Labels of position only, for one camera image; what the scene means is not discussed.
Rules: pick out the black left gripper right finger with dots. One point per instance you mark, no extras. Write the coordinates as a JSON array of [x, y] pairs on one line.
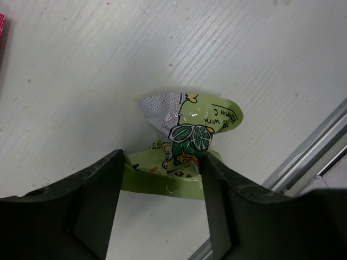
[[249, 221]]

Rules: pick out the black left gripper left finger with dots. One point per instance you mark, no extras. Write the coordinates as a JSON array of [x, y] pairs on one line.
[[69, 219]]

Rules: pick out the green snack packet front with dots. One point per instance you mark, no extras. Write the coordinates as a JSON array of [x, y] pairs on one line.
[[186, 124]]

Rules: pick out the aluminium table frame rail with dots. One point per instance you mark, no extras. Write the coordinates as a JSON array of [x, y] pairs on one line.
[[325, 147]]

